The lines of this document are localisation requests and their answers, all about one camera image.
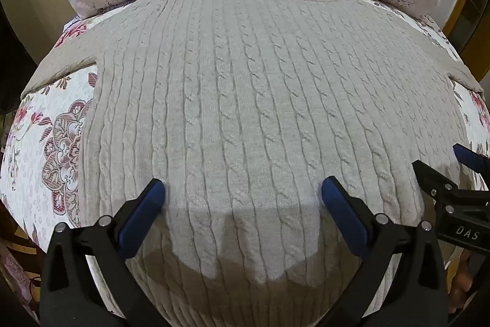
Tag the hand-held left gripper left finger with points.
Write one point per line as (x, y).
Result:
(142, 216)

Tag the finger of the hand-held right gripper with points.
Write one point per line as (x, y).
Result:
(428, 177)
(471, 158)

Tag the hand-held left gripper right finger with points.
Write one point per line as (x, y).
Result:
(343, 216)

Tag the person's right hand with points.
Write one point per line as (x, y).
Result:
(461, 279)

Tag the floral quilted bedspread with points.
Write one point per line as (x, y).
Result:
(42, 143)

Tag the wooden door frame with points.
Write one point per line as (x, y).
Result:
(465, 1)

